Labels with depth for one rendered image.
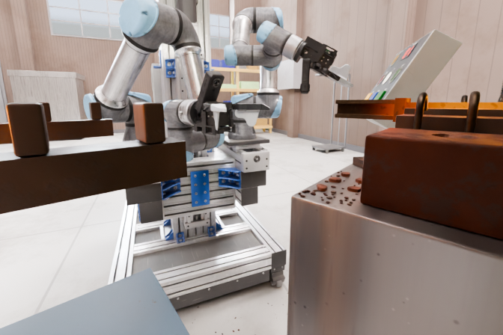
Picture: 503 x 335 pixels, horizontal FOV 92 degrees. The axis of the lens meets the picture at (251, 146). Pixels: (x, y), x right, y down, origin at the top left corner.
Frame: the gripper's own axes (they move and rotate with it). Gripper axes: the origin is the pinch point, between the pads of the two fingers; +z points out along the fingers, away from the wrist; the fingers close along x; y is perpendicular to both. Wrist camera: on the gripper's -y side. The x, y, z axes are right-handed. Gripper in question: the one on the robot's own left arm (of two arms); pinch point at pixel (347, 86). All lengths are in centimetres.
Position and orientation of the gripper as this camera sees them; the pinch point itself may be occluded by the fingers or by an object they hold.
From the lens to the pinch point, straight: 88.2
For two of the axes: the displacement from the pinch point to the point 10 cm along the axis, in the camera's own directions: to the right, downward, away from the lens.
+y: 4.8, -8.3, -2.9
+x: 2.8, -1.7, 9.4
